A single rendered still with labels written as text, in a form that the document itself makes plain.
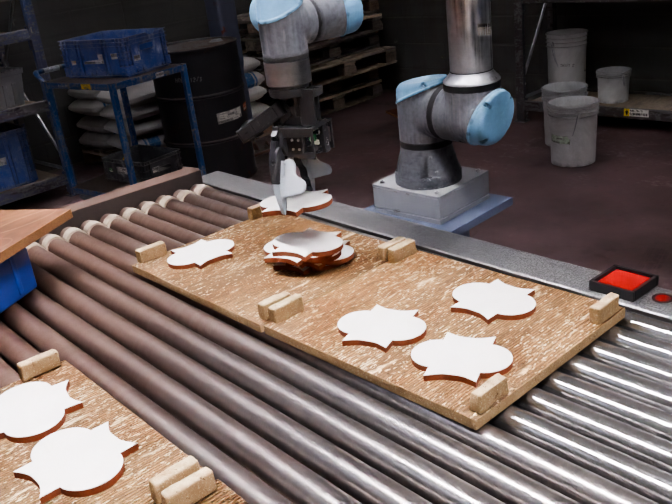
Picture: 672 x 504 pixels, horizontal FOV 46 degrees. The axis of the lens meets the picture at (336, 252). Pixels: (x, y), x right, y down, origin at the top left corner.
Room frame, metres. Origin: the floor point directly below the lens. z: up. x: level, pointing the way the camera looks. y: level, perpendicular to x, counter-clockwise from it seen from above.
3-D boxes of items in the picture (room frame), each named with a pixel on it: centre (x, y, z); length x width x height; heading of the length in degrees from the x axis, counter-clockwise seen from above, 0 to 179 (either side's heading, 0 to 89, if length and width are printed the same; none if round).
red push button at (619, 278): (1.10, -0.44, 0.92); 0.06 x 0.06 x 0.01; 39
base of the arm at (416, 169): (1.71, -0.23, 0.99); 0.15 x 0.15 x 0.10
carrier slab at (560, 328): (1.04, -0.14, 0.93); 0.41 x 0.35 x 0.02; 40
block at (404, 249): (1.28, -0.12, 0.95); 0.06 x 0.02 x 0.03; 130
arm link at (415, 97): (1.70, -0.23, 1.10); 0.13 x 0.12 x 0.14; 39
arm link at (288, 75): (1.31, 0.04, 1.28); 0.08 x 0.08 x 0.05
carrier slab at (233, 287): (1.36, 0.13, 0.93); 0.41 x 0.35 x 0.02; 40
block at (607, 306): (0.98, -0.37, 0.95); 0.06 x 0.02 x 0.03; 130
